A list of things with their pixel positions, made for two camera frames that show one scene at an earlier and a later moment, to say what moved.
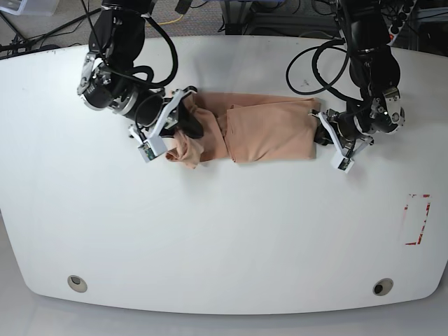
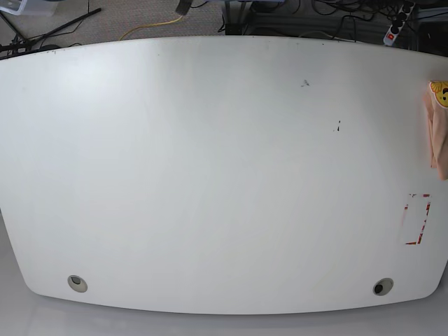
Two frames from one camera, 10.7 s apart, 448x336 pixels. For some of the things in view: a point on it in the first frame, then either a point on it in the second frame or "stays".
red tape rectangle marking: [428, 205] stays
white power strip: [400, 20] stays
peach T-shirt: [241, 127] -> [437, 113]
